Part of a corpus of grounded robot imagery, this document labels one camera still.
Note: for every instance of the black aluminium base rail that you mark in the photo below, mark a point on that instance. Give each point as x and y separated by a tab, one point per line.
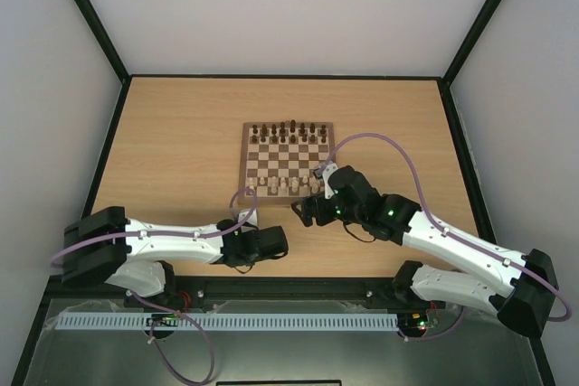
208	293

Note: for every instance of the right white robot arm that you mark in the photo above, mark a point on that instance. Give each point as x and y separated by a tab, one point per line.
514	287

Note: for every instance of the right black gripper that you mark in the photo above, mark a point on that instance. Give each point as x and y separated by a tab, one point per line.
312	210

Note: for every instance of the white slotted cable duct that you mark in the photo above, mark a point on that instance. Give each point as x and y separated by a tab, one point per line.
229	322

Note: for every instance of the wooden chess board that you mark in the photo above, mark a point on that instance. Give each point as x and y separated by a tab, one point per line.
281	160

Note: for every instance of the black cage frame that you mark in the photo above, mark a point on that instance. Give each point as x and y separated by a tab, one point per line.
194	70

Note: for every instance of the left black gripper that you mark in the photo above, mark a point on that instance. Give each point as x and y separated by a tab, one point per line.
261	259

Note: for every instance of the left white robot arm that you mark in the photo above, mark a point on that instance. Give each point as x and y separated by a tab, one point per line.
107	247

